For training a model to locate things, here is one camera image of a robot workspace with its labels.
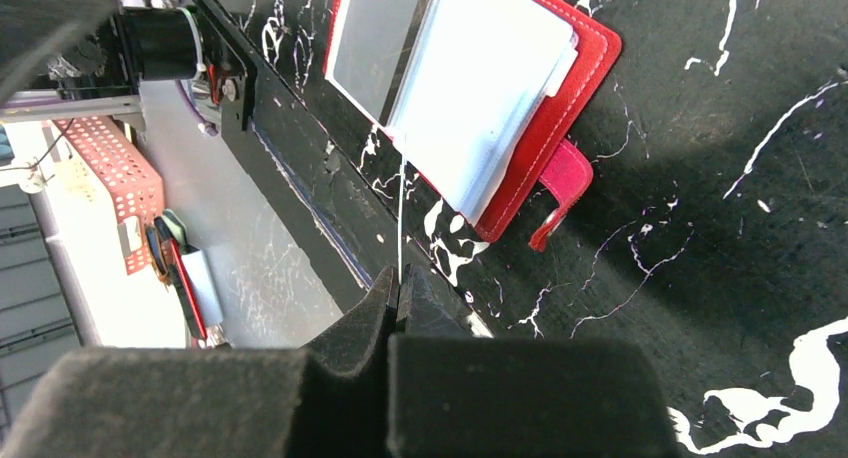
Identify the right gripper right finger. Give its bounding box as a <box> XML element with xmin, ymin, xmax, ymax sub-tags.
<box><xmin>387</xmin><ymin>264</ymin><xmax>684</xmax><ymax>458</ymax></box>

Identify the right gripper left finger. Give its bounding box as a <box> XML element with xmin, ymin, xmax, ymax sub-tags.
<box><xmin>1</xmin><ymin>266</ymin><xmax>400</xmax><ymax>457</ymax></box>

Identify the red card holder wallet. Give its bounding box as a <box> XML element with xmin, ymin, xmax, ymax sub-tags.
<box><xmin>364</xmin><ymin>0</ymin><xmax>622</xmax><ymax>251</ymax></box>

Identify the black VIP card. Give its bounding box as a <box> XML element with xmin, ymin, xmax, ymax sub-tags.
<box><xmin>394</xmin><ymin>129</ymin><xmax>408</xmax><ymax>285</ymax></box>
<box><xmin>324</xmin><ymin>0</ymin><xmax>430</xmax><ymax>127</ymax></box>

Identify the red perforated basket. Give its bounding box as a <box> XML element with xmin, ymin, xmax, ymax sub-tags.
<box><xmin>49</xmin><ymin>116</ymin><xmax>165</xmax><ymax>275</ymax></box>

